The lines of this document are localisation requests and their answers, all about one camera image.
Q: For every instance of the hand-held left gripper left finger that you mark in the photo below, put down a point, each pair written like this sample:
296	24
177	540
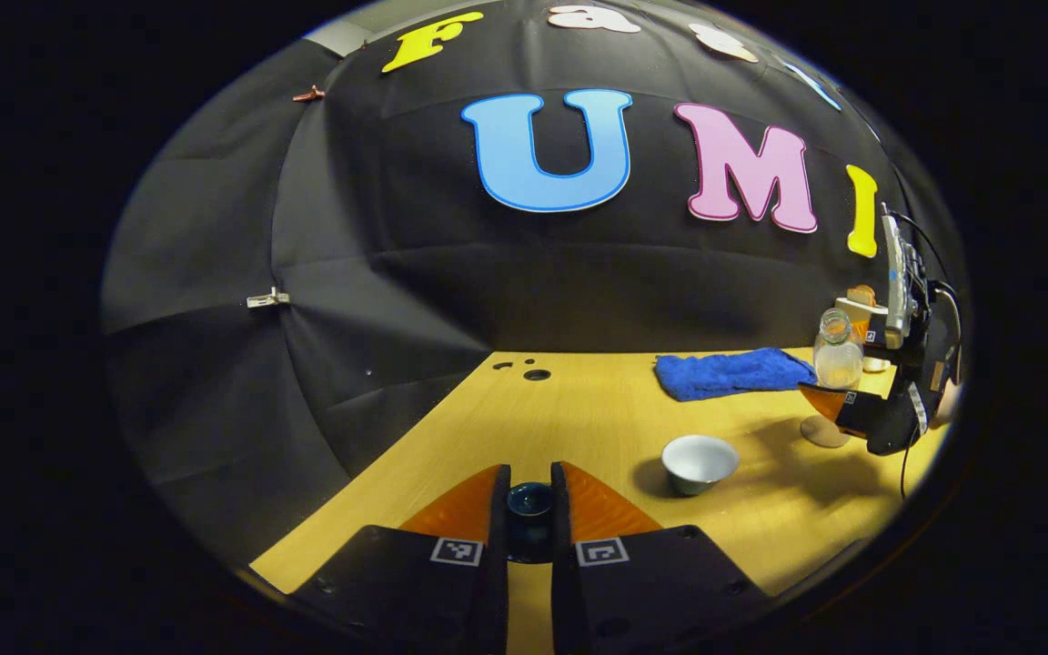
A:
498	582

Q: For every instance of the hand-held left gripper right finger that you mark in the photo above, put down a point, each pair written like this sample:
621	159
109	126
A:
562	582

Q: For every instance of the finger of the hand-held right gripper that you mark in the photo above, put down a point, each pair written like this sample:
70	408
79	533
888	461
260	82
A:
870	337
856	411

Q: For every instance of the clear plastic water bottle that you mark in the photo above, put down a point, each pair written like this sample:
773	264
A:
838	359

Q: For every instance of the round brown coaster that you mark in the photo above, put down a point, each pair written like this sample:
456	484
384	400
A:
820	435

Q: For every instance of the dark blue teacup lid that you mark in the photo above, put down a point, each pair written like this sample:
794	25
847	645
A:
530	509

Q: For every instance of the white teacup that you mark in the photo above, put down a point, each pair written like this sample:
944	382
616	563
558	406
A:
700	459

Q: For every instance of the white toaster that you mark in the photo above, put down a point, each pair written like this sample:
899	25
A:
861	311

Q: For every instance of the toast slice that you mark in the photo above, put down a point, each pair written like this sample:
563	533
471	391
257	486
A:
862	296

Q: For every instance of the blue towel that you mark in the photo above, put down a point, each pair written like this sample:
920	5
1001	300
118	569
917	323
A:
724	375

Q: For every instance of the white cloth clip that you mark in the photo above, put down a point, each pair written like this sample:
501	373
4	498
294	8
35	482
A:
267	298

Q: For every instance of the black backdrop cloth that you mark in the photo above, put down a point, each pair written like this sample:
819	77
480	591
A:
397	227

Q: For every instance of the red cloth clip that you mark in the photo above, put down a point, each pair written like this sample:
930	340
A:
308	94

